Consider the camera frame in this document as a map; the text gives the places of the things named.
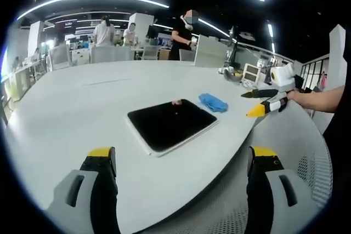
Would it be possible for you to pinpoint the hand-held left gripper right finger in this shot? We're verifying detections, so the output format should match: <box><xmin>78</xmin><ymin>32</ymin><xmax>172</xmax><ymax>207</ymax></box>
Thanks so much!
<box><xmin>246</xmin><ymin>146</ymin><xmax>316</xmax><ymax>234</ymax></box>

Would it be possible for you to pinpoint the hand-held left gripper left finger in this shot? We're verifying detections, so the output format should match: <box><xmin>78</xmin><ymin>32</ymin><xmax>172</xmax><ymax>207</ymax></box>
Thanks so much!
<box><xmin>45</xmin><ymin>146</ymin><xmax>121</xmax><ymax>234</ymax></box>

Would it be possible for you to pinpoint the blue cleaning cloth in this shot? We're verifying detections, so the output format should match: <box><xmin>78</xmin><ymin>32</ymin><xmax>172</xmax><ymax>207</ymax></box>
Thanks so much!
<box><xmin>198</xmin><ymin>93</ymin><xmax>229</xmax><ymax>113</ymax></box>

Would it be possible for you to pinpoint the black tablet with white edge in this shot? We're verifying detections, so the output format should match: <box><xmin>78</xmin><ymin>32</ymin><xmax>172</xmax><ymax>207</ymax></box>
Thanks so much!
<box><xmin>127</xmin><ymin>98</ymin><xmax>220</xmax><ymax>158</ymax></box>

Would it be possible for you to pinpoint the person's right hand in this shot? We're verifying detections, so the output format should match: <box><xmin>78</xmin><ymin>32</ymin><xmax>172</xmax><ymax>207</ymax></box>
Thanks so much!
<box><xmin>286</xmin><ymin>89</ymin><xmax>309</xmax><ymax>108</ymax></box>

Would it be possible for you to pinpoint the white box device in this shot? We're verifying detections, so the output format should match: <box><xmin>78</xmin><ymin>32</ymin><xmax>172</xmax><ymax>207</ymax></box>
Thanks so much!
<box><xmin>241</xmin><ymin>62</ymin><xmax>262</xmax><ymax>87</ymax></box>

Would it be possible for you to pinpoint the white mesh office chair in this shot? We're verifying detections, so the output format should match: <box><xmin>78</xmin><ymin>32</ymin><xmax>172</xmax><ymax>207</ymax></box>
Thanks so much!
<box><xmin>153</xmin><ymin>107</ymin><xmax>334</xmax><ymax>234</ymax></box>

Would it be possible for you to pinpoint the white square pillar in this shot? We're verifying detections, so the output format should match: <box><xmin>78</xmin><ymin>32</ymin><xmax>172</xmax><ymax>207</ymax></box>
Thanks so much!
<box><xmin>326</xmin><ymin>24</ymin><xmax>347</xmax><ymax>91</ymax></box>

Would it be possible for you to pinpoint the white desk partition panel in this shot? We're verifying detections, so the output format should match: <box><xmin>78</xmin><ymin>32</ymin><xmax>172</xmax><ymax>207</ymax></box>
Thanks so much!
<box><xmin>193</xmin><ymin>34</ymin><xmax>230</xmax><ymax>68</ymax></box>

